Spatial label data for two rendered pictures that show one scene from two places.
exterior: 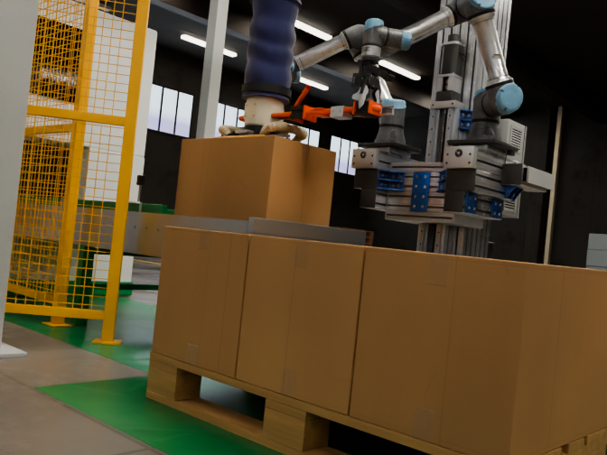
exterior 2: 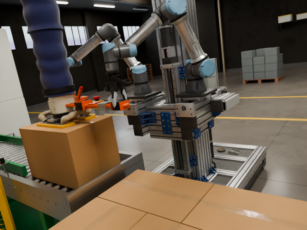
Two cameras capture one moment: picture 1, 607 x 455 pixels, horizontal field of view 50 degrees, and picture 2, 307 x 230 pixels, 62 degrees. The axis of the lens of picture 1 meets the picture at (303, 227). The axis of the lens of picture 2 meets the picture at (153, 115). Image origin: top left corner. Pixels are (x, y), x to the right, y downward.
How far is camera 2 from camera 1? 1.34 m
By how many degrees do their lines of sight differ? 15
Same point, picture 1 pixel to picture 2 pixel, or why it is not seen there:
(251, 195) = (66, 167)
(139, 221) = (10, 183)
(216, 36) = not seen: hidden behind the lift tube
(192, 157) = (28, 140)
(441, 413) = not seen: outside the picture
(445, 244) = (187, 144)
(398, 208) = (156, 132)
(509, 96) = (207, 68)
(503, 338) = not seen: outside the picture
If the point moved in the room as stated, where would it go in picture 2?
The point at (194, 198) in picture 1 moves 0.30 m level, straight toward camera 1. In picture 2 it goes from (37, 163) to (29, 180)
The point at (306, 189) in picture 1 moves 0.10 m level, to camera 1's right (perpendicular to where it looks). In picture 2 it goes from (99, 148) to (113, 145)
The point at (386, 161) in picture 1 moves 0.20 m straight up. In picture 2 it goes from (142, 107) to (138, 82)
